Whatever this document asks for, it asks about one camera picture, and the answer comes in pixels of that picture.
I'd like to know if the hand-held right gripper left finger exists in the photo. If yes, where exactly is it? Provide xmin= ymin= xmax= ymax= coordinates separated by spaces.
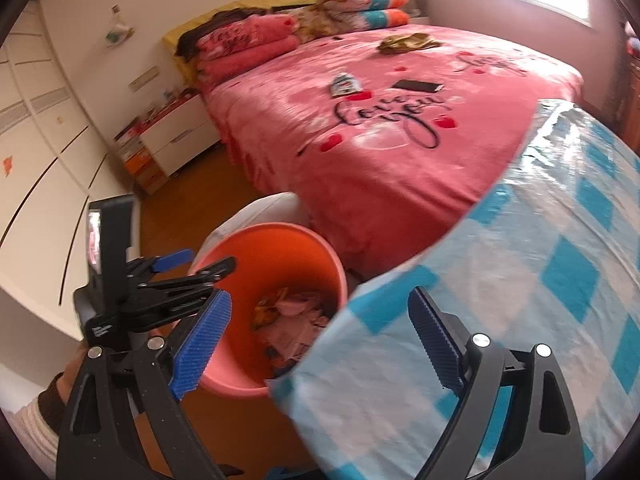
xmin=55 ymin=289 xmax=241 ymax=480

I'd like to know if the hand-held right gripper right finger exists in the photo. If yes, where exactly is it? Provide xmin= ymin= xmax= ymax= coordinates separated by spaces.
xmin=407 ymin=286 xmax=586 ymax=480

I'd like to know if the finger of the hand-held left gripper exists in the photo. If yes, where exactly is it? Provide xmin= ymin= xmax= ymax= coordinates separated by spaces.
xmin=142 ymin=256 xmax=237 ymax=328
xmin=127 ymin=249 xmax=195 ymax=278

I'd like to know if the orange plastic bin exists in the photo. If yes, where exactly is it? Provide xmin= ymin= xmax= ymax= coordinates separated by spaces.
xmin=187 ymin=222 xmax=348 ymax=400

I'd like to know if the heap of packaging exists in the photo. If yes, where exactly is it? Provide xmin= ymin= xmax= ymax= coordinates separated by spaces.
xmin=252 ymin=287 xmax=331 ymax=378

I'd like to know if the person's left forearm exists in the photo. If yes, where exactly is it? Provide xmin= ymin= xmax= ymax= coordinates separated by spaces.
xmin=10 ymin=372 xmax=68 ymax=480

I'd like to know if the person's left hand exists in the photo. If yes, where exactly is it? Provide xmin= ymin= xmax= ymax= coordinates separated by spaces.
xmin=56 ymin=347 xmax=88 ymax=403

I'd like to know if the white plastic bag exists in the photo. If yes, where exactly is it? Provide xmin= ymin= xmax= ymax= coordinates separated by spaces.
xmin=192 ymin=191 xmax=313 ymax=271

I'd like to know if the blue checkered plastic tablecloth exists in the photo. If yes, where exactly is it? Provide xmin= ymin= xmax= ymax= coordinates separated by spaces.
xmin=270 ymin=100 xmax=640 ymax=480

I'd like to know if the stack of colourful boxes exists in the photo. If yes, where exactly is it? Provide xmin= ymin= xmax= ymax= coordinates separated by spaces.
xmin=114 ymin=117 xmax=166 ymax=193

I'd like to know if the white nightstand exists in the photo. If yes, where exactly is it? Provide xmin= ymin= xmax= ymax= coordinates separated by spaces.
xmin=139 ymin=92 xmax=221 ymax=178

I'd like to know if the white wardrobe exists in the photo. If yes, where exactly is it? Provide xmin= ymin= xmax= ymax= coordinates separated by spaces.
xmin=0 ymin=0 xmax=141 ymax=306

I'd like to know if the pink folded blanket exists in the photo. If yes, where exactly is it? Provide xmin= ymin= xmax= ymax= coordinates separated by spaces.
xmin=197 ymin=14 xmax=301 ymax=61
xmin=197 ymin=37 xmax=301 ymax=86

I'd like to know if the small printed packet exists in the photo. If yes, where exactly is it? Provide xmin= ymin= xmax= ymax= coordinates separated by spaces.
xmin=329 ymin=72 xmax=362 ymax=98

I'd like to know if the dark phone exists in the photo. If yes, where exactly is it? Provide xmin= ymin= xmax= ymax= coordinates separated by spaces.
xmin=391 ymin=79 xmax=446 ymax=95

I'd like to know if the beige floral quilt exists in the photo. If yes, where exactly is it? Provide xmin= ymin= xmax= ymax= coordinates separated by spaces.
xmin=295 ymin=7 xmax=366 ymax=43

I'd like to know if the gold cloth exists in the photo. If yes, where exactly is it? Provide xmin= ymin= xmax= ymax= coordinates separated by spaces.
xmin=377 ymin=32 xmax=441 ymax=56

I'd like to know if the wooden cabinet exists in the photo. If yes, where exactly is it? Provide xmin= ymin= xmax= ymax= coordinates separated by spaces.
xmin=617 ymin=57 xmax=640 ymax=136

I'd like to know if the hanging wall ornament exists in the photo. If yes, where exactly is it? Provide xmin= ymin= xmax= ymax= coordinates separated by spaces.
xmin=104 ymin=5 xmax=135 ymax=48

